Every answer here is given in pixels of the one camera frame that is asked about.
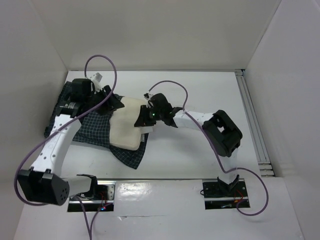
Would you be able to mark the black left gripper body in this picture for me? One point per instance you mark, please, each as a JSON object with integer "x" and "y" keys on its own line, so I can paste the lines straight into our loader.
{"x": 108, "y": 105}

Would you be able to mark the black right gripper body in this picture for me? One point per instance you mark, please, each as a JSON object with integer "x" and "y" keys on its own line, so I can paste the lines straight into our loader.
{"x": 142, "y": 116}

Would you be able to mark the cream pillow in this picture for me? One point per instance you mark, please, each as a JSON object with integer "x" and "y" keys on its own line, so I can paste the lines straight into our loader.
{"x": 122, "y": 132}

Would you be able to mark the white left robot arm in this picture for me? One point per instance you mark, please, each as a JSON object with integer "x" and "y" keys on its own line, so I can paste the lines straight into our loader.
{"x": 42, "y": 183}

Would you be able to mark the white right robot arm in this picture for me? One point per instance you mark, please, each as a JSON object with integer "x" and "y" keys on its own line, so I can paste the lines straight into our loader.
{"x": 218, "y": 128}

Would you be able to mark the white pillow label tag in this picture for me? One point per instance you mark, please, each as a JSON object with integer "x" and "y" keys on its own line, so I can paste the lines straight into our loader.
{"x": 146, "y": 129}

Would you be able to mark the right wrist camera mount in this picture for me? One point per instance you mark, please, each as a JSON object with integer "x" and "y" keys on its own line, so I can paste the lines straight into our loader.
{"x": 148, "y": 97}

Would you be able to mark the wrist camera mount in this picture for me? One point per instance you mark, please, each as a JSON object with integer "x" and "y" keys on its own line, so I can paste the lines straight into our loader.
{"x": 96, "y": 81}
{"x": 148, "y": 97}

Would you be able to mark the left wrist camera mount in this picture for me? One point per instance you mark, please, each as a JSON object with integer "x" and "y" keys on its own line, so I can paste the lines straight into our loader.
{"x": 96, "y": 81}

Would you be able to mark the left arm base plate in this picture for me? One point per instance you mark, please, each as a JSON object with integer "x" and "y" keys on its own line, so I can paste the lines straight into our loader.
{"x": 102, "y": 199}

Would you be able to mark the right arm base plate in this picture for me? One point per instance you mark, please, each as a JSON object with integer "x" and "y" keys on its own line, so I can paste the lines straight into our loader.
{"x": 215, "y": 199}

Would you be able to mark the aluminium rail frame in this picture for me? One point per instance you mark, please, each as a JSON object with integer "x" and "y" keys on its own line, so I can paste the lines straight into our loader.
{"x": 263, "y": 159}

